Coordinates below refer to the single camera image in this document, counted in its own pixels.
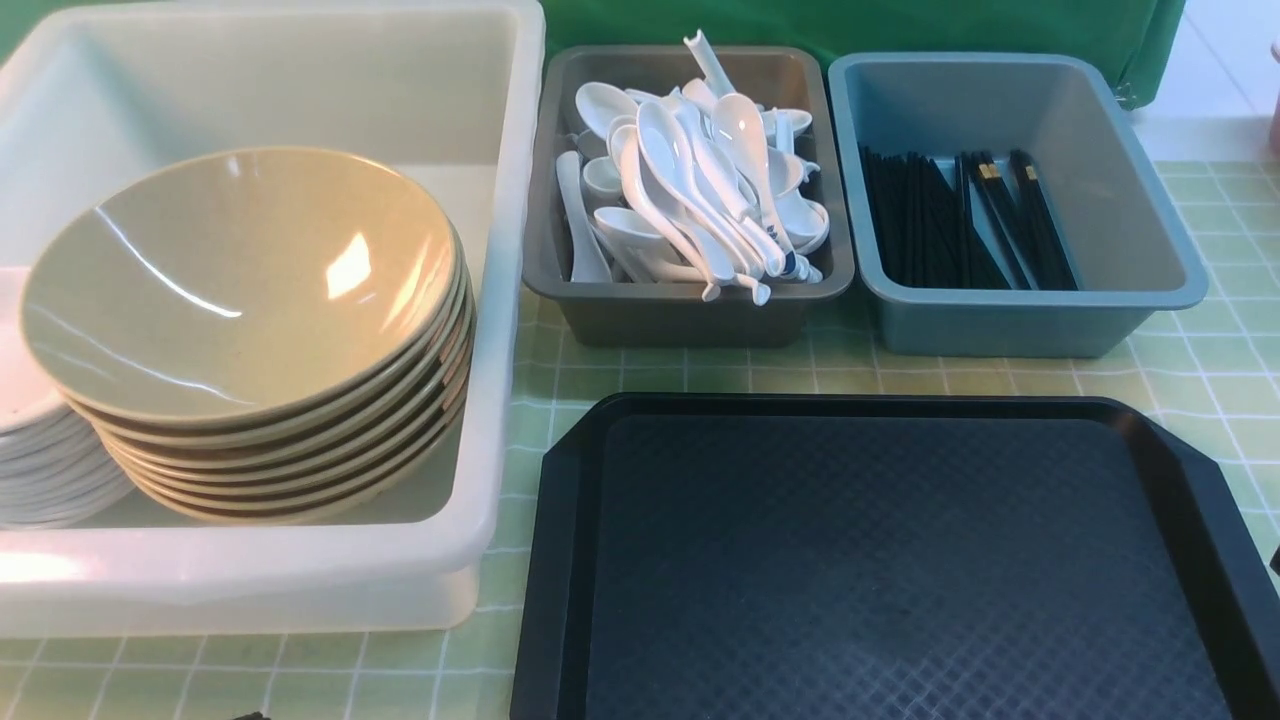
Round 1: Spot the large white plastic tub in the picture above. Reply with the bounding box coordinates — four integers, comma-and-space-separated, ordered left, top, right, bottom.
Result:
1, 1, 545, 639

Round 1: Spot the tan noodle bowl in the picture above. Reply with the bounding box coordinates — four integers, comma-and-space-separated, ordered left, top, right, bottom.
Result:
19, 146, 468, 428

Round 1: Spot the stack of tan bowls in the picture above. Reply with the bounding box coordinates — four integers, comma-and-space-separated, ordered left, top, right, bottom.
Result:
74, 287, 476, 525

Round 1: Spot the black plastic serving tray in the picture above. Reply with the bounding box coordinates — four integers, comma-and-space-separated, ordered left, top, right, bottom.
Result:
509, 392, 1279, 719

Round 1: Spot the pile of white spoons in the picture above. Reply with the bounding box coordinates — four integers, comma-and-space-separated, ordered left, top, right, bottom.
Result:
556, 29, 831, 306

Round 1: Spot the white spoon with blue tip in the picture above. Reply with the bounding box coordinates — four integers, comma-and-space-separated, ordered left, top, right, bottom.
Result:
708, 92, 810, 283

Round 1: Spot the stack of white dishes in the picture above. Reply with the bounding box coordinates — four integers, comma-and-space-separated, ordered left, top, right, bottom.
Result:
0, 265, 136, 529

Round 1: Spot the grey plastic spoon bin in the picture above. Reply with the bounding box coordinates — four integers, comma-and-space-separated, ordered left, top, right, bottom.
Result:
522, 45, 856, 348

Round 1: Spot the blue plastic chopstick bin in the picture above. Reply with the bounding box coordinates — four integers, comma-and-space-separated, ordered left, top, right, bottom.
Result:
828, 53, 1208, 357

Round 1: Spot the bundle of black chopsticks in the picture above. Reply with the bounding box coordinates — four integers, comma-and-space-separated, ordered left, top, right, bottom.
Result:
859, 143, 1080, 291

